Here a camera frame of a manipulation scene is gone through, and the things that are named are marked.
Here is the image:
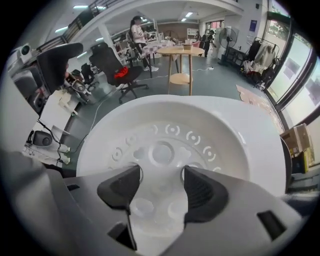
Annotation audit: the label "flattened cardboard sheets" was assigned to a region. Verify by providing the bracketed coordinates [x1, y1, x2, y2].
[235, 84, 285, 126]

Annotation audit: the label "round wooden side table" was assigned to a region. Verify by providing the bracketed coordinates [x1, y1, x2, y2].
[156, 46, 213, 96]

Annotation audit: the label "white steamer tray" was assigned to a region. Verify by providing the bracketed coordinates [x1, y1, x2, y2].
[76, 94, 292, 242]

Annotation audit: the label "clothes rack with clothes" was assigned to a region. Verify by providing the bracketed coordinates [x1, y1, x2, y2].
[239, 36, 280, 87]

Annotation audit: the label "table with checked cloth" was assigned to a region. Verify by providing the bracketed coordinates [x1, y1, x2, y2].
[142, 40, 176, 60]

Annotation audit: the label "red cloth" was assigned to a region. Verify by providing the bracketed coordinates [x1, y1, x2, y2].
[113, 66, 130, 80]

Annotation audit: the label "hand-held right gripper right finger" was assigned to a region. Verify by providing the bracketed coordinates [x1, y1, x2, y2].
[162, 164, 304, 256]

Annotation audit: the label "black standing fan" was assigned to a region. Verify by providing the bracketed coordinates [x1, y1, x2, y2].
[217, 26, 239, 67]

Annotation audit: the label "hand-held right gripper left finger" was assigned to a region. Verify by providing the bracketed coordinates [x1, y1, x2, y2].
[7, 151, 141, 256]

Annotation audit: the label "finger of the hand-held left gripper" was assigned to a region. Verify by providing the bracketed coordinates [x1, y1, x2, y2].
[36, 42, 84, 95]

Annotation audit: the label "black bin yellow lid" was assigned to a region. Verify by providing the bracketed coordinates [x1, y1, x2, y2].
[291, 147, 316, 175]

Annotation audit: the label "black office chair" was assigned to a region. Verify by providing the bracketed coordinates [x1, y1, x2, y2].
[89, 41, 150, 105]

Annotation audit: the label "brown cardboard box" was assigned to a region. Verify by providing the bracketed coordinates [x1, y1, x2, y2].
[279, 123, 312, 157]

